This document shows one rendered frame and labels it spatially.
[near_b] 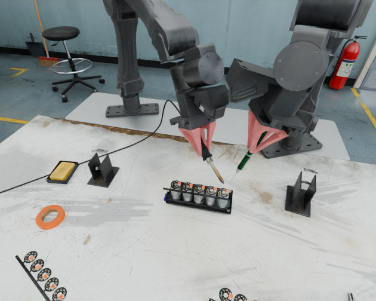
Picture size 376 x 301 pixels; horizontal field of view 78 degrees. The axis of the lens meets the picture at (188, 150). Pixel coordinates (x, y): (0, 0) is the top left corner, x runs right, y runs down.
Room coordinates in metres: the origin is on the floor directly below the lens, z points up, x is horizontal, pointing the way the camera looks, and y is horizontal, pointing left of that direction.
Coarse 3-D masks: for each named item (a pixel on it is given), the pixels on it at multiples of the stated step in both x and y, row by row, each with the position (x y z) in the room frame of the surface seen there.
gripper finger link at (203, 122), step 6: (192, 120) 0.41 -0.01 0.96; (198, 120) 0.41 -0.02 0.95; (204, 120) 0.42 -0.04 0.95; (210, 120) 0.43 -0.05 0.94; (186, 126) 0.41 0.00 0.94; (192, 126) 0.40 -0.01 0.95; (198, 126) 0.41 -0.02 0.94; (204, 126) 0.44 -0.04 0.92; (210, 126) 0.42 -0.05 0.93; (204, 132) 0.45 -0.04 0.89; (210, 132) 0.42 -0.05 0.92; (204, 138) 0.44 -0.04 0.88; (210, 138) 0.42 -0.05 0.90; (210, 144) 0.42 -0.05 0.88
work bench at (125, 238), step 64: (64, 128) 0.66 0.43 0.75; (128, 128) 0.67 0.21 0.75; (64, 192) 0.38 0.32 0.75; (128, 192) 0.38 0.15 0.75; (256, 192) 0.38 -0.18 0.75; (320, 192) 0.38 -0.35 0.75; (0, 256) 0.22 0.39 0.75; (64, 256) 0.22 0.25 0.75; (128, 256) 0.22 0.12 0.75; (192, 256) 0.22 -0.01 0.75; (256, 256) 0.22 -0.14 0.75; (320, 256) 0.22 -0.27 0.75
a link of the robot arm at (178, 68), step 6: (174, 66) 0.48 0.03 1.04; (180, 66) 0.46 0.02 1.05; (174, 72) 0.47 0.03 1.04; (180, 72) 0.46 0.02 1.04; (174, 78) 0.46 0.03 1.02; (180, 78) 0.46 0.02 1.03; (174, 84) 0.46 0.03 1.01; (180, 84) 0.45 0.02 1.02; (186, 84) 0.45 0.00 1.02; (180, 90) 0.45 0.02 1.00; (192, 90) 0.46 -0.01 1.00
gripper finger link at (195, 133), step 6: (180, 132) 0.44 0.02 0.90; (186, 132) 0.43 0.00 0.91; (192, 132) 0.40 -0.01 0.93; (198, 132) 0.40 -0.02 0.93; (186, 138) 0.43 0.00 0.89; (192, 138) 0.43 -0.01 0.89; (198, 138) 0.40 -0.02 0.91; (192, 144) 0.42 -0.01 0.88; (198, 144) 0.40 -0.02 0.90; (198, 150) 0.40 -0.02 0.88
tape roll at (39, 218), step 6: (42, 210) 0.32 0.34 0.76; (48, 210) 0.32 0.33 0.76; (54, 210) 0.32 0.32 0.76; (60, 210) 0.32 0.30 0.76; (36, 216) 0.30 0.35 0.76; (42, 216) 0.31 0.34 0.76; (60, 216) 0.30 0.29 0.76; (36, 222) 0.29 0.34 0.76; (42, 222) 0.29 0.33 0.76; (48, 222) 0.29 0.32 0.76; (54, 222) 0.29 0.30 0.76; (60, 222) 0.29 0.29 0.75; (42, 228) 0.28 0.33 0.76; (48, 228) 0.28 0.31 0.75
